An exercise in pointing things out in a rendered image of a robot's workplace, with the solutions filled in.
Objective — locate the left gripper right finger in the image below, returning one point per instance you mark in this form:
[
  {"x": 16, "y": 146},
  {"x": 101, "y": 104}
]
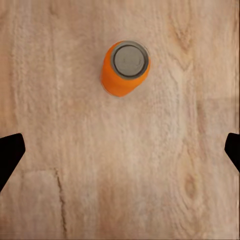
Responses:
[{"x": 232, "y": 148}]

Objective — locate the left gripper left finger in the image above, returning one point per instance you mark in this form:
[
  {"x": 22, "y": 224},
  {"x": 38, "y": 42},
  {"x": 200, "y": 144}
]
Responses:
[{"x": 12, "y": 149}]

